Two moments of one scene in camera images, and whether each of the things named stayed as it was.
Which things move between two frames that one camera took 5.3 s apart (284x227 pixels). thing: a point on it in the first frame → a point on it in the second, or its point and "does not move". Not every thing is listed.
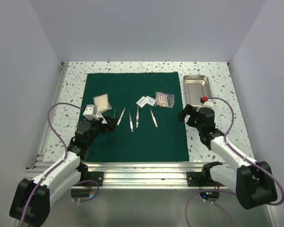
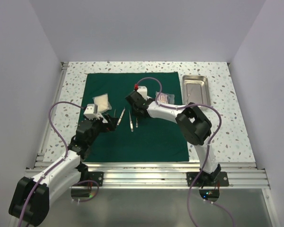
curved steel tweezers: x=121 y=116 does not move
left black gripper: x=105 y=127 does not move
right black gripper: x=189 y=110 → x=134 y=112
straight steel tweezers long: x=131 y=122 does not move
